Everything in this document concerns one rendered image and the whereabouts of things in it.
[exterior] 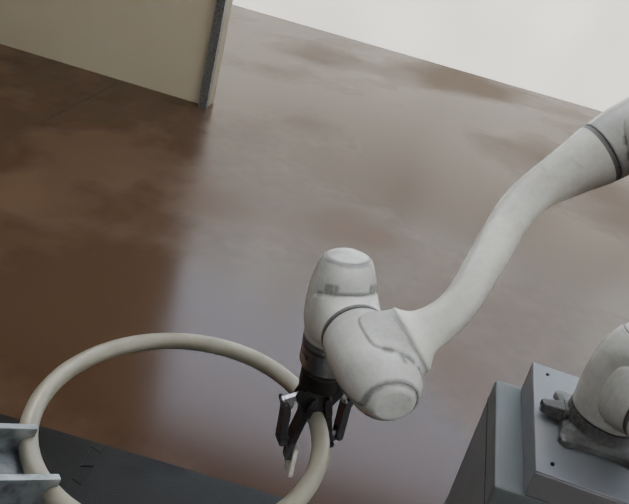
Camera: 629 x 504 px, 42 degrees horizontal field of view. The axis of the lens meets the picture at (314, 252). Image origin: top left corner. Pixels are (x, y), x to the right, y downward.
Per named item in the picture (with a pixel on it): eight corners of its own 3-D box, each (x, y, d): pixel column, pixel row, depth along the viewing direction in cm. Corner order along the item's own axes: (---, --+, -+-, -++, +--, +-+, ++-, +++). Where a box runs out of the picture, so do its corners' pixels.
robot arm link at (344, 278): (290, 318, 135) (313, 368, 124) (306, 236, 127) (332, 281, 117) (352, 316, 138) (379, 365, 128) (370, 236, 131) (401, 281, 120)
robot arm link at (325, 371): (296, 321, 135) (290, 350, 137) (313, 355, 127) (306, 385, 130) (348, 319, 138) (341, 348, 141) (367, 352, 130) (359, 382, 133)
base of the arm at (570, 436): (535, 386, 185) (545, 367, 183) (631, 418, 184) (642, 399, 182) (539, 438, 170) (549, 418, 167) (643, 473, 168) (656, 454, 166)
